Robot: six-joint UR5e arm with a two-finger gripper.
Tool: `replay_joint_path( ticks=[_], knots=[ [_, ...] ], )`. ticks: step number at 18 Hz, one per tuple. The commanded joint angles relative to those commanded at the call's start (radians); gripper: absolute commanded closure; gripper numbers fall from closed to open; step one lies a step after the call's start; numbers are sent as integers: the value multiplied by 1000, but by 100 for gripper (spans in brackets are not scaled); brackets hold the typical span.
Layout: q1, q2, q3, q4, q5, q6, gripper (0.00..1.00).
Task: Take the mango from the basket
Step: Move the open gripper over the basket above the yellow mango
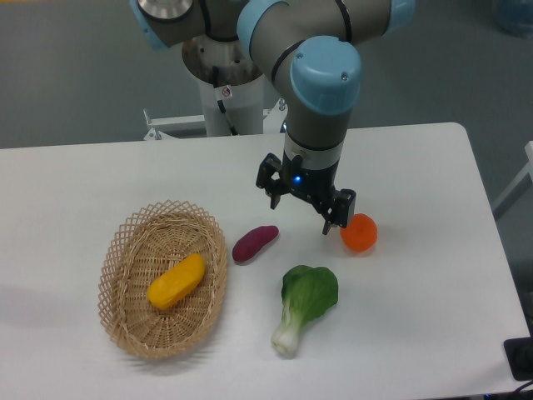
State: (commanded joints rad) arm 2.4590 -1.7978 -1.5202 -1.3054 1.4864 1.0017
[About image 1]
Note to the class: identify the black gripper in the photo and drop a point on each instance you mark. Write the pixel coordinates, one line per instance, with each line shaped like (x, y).
(315, 187)

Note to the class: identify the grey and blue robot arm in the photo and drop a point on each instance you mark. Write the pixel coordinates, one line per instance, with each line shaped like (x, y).
(307, 50)

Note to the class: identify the woven wicker basket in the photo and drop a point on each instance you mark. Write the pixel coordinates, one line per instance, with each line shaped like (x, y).
(149, 243)

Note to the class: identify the yellow mango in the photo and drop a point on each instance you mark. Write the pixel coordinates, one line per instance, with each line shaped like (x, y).
(175, 284)

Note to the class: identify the orange tangerine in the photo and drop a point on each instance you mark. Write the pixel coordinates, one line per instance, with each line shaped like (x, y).
(360, 234)

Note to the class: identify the purple sweet potato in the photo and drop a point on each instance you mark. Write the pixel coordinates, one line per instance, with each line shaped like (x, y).
(248, 246)

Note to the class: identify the green bok choy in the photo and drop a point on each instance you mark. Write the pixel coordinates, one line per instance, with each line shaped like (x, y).
(307, 293)

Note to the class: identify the black device at table edge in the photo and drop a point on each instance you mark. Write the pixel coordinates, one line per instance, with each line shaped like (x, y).
(519, 357)

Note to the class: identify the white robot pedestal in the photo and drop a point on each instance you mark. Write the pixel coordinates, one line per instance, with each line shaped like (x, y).
(231, 89)

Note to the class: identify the white frame at right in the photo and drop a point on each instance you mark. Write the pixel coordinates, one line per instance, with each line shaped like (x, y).
(517, 187)

